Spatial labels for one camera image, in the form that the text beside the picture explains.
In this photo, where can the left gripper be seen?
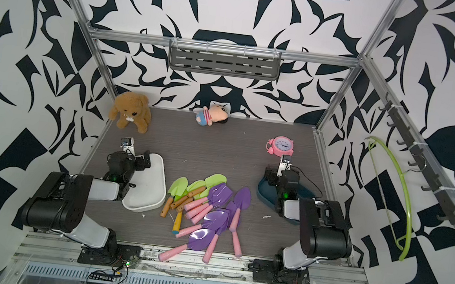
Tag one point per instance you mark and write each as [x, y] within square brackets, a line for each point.
[142, 161]

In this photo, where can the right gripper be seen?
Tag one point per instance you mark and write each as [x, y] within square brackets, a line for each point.
[271, 177]

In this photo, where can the purple pointed shovel pink handle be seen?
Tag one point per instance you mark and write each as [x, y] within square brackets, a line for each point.
[242, 201]

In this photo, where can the purple square scoop pink handle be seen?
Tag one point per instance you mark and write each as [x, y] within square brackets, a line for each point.
[202, 205]

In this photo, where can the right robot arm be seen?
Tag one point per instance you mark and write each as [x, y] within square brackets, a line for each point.
[323, 231]

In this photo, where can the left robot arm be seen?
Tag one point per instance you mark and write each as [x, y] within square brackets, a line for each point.
[60, 203]

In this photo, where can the white storage tray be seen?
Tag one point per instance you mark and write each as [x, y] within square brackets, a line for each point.
[149, 192]

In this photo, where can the pink alarm clock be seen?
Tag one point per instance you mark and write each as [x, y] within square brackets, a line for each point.
[280, 146]

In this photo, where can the brown teddy bear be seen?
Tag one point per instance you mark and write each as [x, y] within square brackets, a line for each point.
[131, 108]

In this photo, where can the small plush doll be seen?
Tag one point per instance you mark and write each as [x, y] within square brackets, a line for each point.
[207, 116]

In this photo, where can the black power strip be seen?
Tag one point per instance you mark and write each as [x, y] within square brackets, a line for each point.
[100, 276]

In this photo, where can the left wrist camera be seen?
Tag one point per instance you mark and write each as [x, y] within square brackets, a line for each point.
[127, 145]

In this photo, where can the green shovel wooden handle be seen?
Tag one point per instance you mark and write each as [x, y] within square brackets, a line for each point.
[191, 191]
[175, 193]
[211, 181]

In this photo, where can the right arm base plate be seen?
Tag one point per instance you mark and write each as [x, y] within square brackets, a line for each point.
[271, 272]

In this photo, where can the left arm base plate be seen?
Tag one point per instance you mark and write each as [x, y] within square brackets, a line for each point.
[123, 254]

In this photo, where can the grey wall shelf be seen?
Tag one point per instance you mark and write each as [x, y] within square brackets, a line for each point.
[224, 59]

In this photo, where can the black hook rail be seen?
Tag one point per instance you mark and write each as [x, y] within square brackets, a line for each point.
[423, 161]

